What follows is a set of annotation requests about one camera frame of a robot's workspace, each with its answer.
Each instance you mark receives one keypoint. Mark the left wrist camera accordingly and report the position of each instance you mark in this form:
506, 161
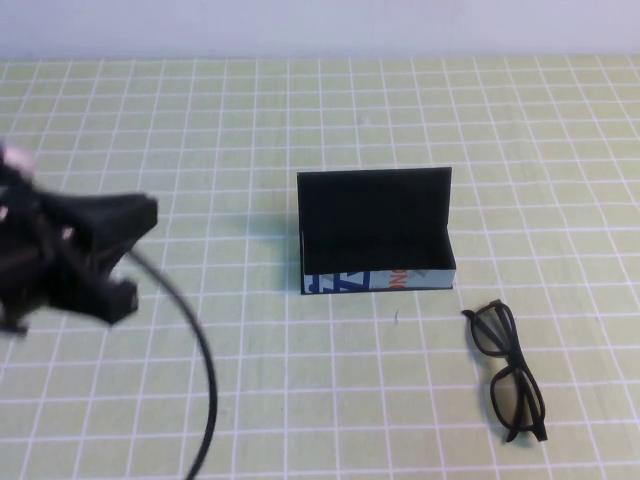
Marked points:
15, 157

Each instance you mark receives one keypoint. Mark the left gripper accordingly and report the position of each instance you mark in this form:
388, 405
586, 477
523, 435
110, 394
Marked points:
40, 240

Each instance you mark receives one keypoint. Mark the green checked tablecloth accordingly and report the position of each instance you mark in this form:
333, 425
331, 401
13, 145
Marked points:
300, 400

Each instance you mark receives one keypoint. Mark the black framed glasses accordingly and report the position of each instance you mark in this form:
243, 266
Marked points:
514, 360

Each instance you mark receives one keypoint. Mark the black printed glasses case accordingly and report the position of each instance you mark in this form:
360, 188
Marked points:
370, 220

